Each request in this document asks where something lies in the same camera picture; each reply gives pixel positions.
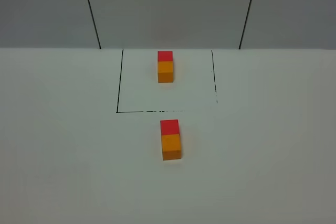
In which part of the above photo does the orange template block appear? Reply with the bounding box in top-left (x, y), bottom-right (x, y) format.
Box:
top-left (157, 61), bottom-right (174, 83)

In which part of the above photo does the red template block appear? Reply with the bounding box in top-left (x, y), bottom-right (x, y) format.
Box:
top-left (157, 51), bottom-right (173, 62)

